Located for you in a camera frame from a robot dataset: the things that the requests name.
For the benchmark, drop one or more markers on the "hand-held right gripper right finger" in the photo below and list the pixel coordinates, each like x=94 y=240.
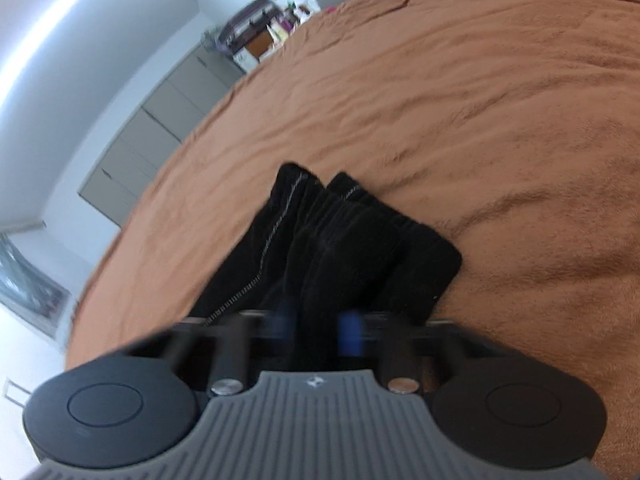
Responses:
x=350 y=333

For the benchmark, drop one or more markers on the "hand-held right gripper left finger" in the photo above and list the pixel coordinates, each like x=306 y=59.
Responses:
x=282 y=328

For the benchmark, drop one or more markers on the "black pants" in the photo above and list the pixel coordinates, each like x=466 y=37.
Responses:
x=340 y=240

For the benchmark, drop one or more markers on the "grey wardrobe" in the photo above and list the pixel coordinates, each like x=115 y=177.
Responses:
x=150 y=125

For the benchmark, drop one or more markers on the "brown blanket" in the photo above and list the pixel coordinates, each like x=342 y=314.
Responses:
x=450 y=110

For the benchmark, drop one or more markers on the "grey framed picture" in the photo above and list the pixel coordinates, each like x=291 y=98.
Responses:
x=30 y=285

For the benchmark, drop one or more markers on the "brown side table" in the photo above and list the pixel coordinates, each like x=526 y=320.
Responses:
x=259 y=45

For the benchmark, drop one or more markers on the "white light strip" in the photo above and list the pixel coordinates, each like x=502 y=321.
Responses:
x=45 y=45

